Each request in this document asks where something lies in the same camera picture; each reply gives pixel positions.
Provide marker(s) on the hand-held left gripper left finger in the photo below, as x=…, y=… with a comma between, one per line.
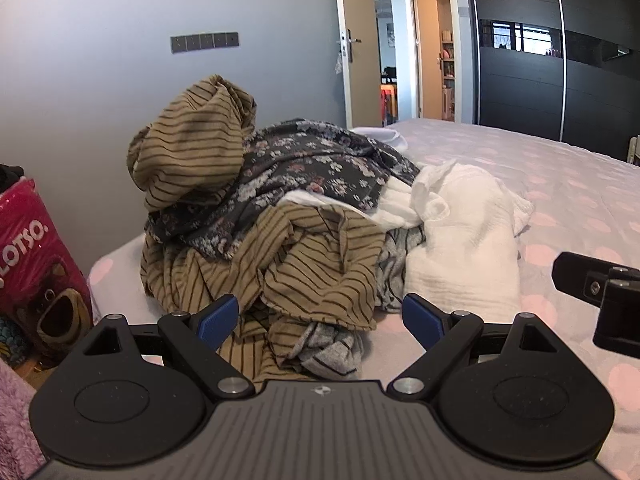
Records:
x=220, y=317

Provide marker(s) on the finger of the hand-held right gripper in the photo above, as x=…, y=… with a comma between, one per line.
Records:
x=575, y=272

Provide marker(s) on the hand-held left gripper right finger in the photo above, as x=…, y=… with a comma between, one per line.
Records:
x=422, y=317

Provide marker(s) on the white muslin shirt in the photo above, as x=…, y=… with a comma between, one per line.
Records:
x=465, y=250

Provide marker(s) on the bed with pink dotted sheet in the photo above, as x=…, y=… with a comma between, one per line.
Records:
x=575, y=185

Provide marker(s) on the grey striped garment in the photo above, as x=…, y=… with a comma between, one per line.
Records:
x=325, y=352

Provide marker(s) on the white cloth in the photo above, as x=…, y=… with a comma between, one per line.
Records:
x=395, y=210

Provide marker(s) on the dark floral garment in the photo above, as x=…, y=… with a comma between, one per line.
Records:
x=310, y=160

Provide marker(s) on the tan striped garment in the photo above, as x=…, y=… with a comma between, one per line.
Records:
x=200, y=135

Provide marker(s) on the small white garment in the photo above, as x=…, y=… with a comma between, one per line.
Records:
x=382, y=135

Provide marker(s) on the dark wardrobe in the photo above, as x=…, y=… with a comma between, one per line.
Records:
x=520, y=85

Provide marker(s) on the pink printed bag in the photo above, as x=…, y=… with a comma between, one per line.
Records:
x=30, y=240

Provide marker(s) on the blue patterned item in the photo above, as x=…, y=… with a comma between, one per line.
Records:
x=12, y=342

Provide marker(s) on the orange stool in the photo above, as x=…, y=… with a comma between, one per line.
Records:
x=389, y=102

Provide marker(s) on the fluffy purple cloth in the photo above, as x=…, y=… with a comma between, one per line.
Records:
x=15, y=420

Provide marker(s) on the black cloth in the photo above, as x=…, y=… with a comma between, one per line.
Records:
x=10, y=177

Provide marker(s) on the wooden door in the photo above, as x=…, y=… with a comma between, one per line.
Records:
x=425, y=50
x=360, y=0

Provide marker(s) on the grey light switch panel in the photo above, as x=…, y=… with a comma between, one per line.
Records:
x=205, y=42

